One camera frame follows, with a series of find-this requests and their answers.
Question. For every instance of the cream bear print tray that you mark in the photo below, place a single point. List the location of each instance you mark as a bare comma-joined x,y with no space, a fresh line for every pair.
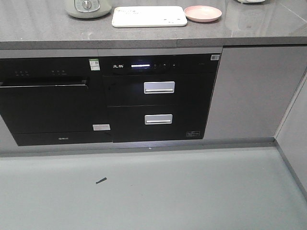
148,16

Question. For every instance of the pink round plate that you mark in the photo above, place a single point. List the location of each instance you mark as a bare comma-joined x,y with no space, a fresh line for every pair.
202,14

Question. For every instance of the black disinfection cabinet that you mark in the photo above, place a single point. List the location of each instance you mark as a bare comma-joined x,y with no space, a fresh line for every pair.
123,78

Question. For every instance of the grey cabinet door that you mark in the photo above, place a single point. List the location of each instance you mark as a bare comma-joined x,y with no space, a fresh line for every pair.
253,89

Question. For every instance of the black built-in dishwasher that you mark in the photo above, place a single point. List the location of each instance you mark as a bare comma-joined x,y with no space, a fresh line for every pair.
54,100

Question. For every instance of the green electric cooking pot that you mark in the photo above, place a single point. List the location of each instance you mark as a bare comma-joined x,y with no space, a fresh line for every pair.
88,9

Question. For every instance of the white side cabinet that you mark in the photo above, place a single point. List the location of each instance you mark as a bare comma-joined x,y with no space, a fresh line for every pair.
291,136

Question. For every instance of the white blender appliance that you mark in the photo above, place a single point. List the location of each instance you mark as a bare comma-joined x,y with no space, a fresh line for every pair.
251,1

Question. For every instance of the lower silver drawer handle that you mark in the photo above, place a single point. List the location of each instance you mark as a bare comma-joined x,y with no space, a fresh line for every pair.
161,119

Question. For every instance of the silver drawer handle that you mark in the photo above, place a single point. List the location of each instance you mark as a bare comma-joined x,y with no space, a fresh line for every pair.
161,119
159,87

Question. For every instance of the upper silver drawer handle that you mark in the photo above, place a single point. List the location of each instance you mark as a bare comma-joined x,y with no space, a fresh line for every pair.
159,87

